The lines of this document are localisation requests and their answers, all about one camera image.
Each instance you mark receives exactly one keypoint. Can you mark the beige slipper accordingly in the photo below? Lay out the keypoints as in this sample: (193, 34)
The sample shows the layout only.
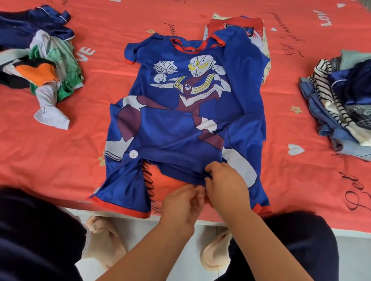
(214, 252)
(106, 241)

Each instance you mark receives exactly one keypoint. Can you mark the person's right fingers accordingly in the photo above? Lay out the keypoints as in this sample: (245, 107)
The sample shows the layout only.
(210, 178)

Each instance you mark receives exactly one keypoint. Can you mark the white cloth garment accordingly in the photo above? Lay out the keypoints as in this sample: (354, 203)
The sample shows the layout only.
(50, 109)

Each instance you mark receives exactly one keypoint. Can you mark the person's left forearm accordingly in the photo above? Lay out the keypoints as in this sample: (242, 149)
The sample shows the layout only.
(140, 263)

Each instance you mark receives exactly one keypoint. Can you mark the black and orange garment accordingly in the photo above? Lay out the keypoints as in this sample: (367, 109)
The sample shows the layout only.
(33, 72)

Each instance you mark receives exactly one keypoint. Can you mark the folded red and blue garment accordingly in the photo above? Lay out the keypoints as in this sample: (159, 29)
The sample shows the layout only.
(249, 27)

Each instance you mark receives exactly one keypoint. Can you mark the blue hero print shirt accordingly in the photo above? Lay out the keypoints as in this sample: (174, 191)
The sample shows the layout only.
(181, 124)

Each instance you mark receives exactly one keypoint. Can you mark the person's left hand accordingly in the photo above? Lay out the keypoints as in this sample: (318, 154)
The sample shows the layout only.
(177, 213)

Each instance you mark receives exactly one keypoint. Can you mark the person's left leg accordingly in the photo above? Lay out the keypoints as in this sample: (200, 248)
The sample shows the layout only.
(13, 238)

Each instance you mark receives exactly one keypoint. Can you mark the crumpled navy satin garment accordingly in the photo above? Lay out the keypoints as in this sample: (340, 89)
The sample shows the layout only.
(19, 24)

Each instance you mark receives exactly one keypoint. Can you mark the black and white striped shirt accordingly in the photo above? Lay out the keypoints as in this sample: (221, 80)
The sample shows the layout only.
(324, 84)

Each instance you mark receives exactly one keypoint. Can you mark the red heart print bedsheet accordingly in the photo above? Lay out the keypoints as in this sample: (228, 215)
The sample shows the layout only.
(128, 7)

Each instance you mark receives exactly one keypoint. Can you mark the person's right hand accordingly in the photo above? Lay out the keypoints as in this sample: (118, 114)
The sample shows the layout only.
(228, 189)

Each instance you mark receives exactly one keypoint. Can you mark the person's right forearm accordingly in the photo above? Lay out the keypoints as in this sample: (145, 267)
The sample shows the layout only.
(277, 272)

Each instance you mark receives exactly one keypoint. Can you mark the person's left thumb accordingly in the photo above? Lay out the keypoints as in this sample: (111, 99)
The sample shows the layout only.
(200, 199)

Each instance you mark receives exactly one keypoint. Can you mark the green and white garment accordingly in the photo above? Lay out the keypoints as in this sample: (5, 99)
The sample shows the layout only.
(67, 63)

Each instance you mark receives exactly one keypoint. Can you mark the blue denim garment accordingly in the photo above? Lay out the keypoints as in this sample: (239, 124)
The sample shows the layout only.
(343, 142)

